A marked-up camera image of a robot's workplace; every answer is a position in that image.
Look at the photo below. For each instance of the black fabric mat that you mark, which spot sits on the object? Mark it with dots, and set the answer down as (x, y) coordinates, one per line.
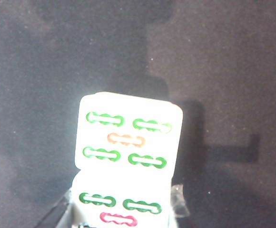
(33, 71)

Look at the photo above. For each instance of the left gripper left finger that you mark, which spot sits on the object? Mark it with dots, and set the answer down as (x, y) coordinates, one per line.
(59, 211)

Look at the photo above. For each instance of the five bamboo mahjong tile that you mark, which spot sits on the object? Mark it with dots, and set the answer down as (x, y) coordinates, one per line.
(119, 187)
(128, 107)

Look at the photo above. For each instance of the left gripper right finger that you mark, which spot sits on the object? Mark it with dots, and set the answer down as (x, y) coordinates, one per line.
(179, 202)

